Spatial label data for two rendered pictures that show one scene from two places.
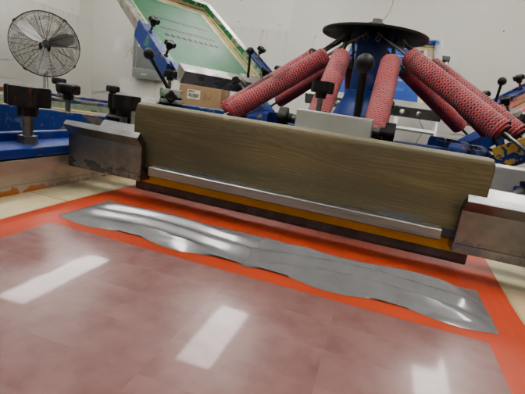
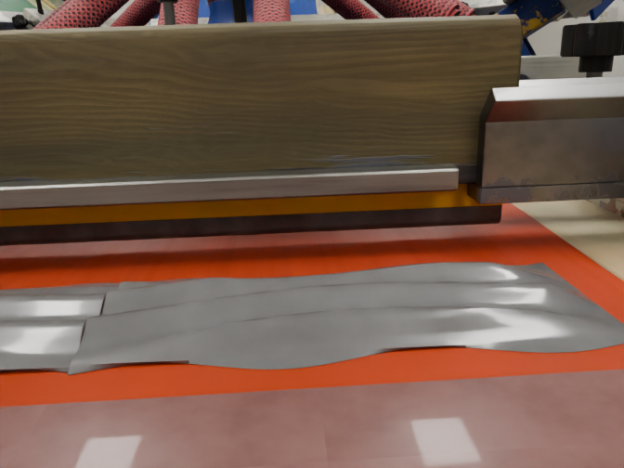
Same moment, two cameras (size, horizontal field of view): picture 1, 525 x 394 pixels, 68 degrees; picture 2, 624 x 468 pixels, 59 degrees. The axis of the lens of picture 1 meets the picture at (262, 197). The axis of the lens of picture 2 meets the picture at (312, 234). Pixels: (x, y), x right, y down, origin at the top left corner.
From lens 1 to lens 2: 12 cm
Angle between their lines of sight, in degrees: 18
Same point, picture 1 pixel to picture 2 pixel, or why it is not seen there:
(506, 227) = (563, 136)
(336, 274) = (295, 321)
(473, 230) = (510, 155)
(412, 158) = (375, 42)
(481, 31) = not seen: outside the picture
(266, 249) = (120, 313)
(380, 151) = (309, 41)
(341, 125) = not seen: hidden behind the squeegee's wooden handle
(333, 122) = not seen: hidden behind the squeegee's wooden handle
